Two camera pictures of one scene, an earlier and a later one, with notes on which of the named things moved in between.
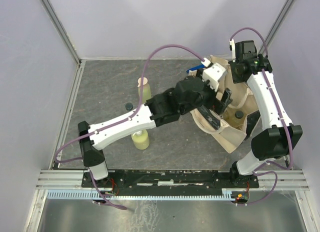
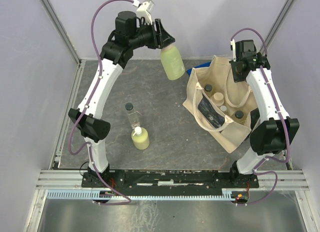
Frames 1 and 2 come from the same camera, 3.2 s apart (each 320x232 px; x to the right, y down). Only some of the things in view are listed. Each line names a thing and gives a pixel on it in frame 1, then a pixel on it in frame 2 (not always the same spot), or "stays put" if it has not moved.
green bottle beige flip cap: (146, 92) → (172, 62)
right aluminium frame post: (278, 20) stays put
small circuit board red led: (241, 197) stays put
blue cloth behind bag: (196, 68) stays put
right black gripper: (236, 79) stays put
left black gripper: (215, 103) → (161, 37)
